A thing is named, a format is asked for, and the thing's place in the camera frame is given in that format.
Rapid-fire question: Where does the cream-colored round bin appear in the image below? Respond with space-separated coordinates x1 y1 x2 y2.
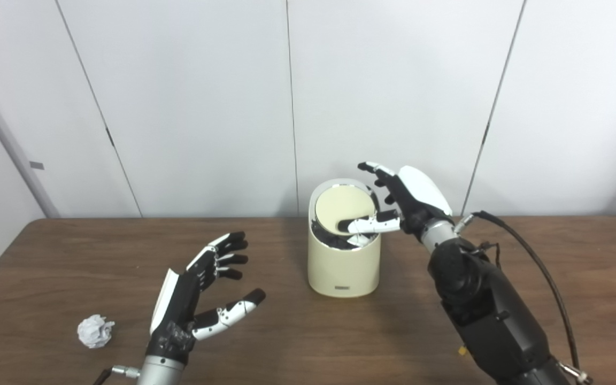
307 178 382 298

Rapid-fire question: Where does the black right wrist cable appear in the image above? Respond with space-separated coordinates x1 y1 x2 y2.
455 211 592 385

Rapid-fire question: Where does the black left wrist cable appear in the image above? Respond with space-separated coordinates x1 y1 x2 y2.
93 365 140 385

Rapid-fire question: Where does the cream round bin lid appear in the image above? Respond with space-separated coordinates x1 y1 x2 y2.
314 184 375 236

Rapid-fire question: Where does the white and black left hand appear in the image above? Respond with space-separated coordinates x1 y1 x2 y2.
145 231 267 366

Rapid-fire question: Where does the grey wall corner strip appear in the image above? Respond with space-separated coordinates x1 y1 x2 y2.
0 53 61 218

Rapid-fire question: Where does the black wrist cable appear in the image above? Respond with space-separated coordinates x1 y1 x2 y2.
455 211 592 385
93 365 140 385

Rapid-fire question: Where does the white and black right hand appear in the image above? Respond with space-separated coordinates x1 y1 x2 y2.
337 161 456 238

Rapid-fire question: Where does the white paper ball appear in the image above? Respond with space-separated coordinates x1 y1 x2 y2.
77 314 116 349

